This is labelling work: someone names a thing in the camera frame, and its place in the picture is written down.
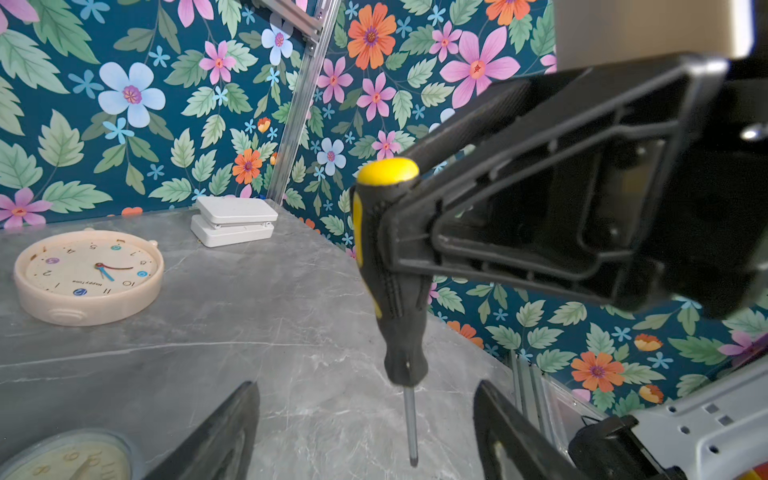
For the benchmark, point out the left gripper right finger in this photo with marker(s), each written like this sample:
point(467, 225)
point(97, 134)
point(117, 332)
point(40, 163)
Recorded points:
point(509, 446)

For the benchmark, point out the peach round clock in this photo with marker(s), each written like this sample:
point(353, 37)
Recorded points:
point(89, 277)

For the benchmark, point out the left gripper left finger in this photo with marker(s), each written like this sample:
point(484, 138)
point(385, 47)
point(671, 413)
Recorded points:
point(221, 447)

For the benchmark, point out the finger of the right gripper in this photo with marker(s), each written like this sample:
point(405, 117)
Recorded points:
point(621, 184)

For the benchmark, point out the black yellow screwdriver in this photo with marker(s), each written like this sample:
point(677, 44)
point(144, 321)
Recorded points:
point(399, 299)

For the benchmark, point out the white rectangular box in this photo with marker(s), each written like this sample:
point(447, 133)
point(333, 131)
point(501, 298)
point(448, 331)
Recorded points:
point(223, 221)

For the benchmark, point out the blue alarm clock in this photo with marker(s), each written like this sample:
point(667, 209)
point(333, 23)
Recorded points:
point(77, 454)

